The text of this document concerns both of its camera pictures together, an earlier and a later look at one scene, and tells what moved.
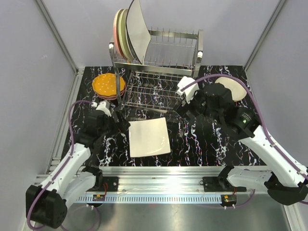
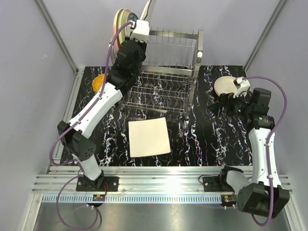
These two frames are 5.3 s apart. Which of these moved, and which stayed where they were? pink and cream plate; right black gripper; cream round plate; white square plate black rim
Moved: right black gripper
Stayed: white square plate black rim; pink and cream plate; cream round plate
